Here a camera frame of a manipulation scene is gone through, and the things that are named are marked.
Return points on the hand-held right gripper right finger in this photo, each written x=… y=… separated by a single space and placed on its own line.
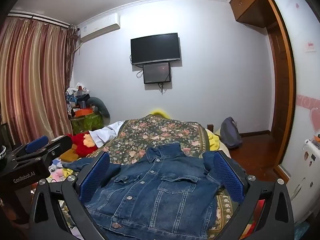
x=230 y=180

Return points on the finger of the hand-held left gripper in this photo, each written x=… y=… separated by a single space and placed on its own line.
x=61 y=143
x=37 y=143

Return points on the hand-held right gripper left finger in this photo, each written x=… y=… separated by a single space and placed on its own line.
x=95 y=177

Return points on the blue denim jacket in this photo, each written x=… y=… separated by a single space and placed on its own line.
x=160 y=192

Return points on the pile of clothes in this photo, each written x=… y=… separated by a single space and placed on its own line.
x=77 y=96

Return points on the brown cardboard box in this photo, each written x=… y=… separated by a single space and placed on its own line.
x=68 y=155

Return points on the red plush toy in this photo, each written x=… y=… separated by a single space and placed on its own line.
x=78 y=142

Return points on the pale yellow cloth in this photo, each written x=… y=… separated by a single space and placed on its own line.
x=67 y=173

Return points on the floor clutter pile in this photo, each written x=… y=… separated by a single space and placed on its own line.
x=58 y=173

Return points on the green patterned bag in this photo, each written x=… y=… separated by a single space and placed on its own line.
x=87 y=124

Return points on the orange box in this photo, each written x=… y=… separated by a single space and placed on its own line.
x=83 y=112

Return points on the yellow fleece blanket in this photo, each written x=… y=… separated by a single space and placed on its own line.
x=213 y=141

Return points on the white cloth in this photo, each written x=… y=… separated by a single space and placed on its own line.
x=105 y=133

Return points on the grey backpack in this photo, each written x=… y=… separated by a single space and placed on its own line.
x=230 y=135

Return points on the grey neck pillow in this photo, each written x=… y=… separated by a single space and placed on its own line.
x=102 y=107

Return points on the striped pink curtain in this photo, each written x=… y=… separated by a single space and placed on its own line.
x=32 y=80

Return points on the floral bedspread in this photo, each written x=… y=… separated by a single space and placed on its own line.
x=160 y=132

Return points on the yellow plush toy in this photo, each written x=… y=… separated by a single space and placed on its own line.
x=160 y=112

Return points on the brown wooden door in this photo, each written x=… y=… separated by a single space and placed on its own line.
x=285 y=80

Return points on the white air conditioner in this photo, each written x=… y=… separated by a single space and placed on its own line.
x=100 y=27

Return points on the white sliding wardrobe door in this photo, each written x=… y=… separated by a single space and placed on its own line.
x=305 y=80

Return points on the cake sticker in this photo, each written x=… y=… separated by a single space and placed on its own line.
x=310 y=46

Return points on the wooden overhead cabinet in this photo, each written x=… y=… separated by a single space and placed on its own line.
x=246 y=2

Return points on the wooden bed post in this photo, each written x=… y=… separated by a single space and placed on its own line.
x=210 y=127

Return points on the small black wall monitor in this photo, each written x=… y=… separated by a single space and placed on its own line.
x=157 y=72

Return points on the curtain rail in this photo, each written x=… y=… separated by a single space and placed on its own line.
x=40 y=18

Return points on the black wall television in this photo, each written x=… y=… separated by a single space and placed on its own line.
x=155 y=47

